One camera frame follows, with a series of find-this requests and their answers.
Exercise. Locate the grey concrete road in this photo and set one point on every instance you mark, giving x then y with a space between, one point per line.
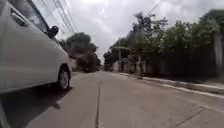
133 103

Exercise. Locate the white car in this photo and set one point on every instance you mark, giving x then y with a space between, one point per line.
26 56

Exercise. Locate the row of trees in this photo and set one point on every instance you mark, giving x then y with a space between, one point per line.
173 36

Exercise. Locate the pale concrete kerb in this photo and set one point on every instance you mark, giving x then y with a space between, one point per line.
186 85

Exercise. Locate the dark trees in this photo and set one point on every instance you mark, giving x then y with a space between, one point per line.
81 46

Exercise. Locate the pole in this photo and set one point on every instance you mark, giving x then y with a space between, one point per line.
119 58

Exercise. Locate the dark fence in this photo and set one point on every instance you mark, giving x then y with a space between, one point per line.
183 63

